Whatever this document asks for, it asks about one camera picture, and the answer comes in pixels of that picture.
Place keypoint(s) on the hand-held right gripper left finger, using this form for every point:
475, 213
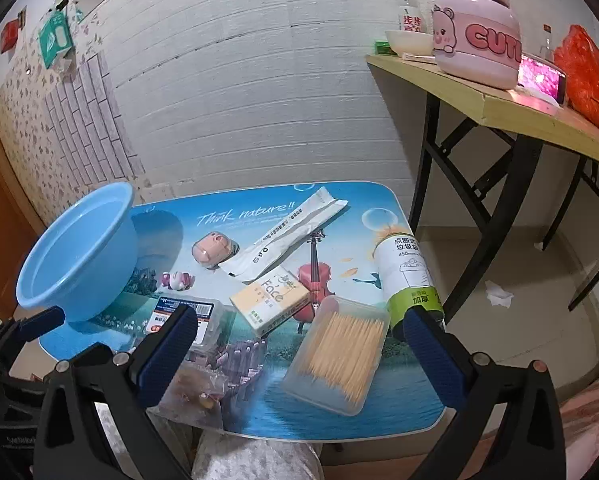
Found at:
167, 355

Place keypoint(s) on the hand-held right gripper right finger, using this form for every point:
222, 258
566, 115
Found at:
429, 355

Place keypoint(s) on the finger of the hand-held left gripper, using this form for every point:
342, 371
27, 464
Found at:
42, 319

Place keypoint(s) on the clear plastic snack bag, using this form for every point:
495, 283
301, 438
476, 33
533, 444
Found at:
204, 385

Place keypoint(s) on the clear box with blue label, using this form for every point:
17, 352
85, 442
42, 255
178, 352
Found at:
209, 320

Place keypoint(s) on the blue plastic basin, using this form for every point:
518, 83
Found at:
74, 255

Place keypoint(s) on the small pink cat figurine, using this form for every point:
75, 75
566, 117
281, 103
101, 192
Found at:
177, 281

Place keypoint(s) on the white green garbage bag roll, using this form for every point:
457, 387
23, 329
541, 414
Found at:
407, 275

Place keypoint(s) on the clear toothpick box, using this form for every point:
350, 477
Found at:
337, 355

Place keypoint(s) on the yellow tissue pack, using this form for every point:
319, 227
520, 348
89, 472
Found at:
267, 302

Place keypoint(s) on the long white paper packet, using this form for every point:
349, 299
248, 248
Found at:
279, 240

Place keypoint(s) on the pink cartoon container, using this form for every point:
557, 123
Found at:
474, 35

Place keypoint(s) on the crumpled white tissue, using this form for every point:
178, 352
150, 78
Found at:
499, 293

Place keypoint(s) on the pink blanket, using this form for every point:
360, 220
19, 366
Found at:
592, 420

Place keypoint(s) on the wooden folding table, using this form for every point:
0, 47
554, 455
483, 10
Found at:
504, 105

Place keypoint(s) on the phone with pink screen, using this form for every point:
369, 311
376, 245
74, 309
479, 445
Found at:
542, 77

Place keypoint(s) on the small green box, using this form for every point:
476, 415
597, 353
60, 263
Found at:
383, 47

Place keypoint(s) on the white bowl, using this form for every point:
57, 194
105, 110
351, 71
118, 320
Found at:
409, 42

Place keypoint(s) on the orange plastic bag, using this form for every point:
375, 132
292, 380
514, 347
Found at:
584, 75

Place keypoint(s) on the clear bottle with red cap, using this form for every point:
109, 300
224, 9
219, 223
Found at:
547, 42

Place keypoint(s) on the clear plastic drink bottle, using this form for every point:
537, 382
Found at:
408, 12

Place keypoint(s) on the green wall tissue pack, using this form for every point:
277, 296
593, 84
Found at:
54, 40

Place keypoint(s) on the red wall box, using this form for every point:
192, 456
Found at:
8, 36

